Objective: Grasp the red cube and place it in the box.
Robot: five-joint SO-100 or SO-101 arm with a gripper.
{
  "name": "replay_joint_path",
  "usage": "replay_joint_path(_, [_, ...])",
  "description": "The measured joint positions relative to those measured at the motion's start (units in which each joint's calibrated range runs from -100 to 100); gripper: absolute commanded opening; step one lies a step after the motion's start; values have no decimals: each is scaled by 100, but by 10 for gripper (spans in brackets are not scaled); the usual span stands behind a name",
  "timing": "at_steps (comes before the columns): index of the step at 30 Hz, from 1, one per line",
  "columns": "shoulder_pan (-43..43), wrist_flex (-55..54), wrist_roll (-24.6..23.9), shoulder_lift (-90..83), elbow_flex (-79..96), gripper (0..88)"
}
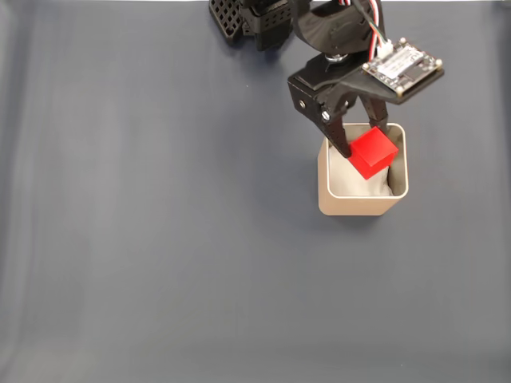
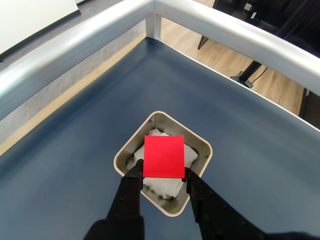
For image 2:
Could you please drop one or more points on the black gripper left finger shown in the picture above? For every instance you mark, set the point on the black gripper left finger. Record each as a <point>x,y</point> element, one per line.
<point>125,200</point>

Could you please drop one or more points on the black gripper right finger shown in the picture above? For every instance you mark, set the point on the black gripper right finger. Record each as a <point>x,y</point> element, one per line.
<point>210,212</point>

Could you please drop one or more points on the red cube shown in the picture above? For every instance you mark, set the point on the red cube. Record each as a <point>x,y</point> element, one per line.
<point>163,156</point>

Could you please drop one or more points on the beige square box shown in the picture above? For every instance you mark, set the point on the beige square box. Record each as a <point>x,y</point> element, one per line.
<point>197,160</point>

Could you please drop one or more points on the white crumpled cloth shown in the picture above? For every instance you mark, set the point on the white crumpled cloth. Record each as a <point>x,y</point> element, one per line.
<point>165,186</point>

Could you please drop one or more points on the white board panel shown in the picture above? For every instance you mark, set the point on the white board panel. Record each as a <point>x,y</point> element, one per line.
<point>30,20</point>

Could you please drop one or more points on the black camera stand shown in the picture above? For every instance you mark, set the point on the black camera stand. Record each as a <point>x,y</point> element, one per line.
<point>250,72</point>

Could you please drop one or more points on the silver table rail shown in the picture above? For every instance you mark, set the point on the silver table rail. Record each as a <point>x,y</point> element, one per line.
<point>75,40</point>

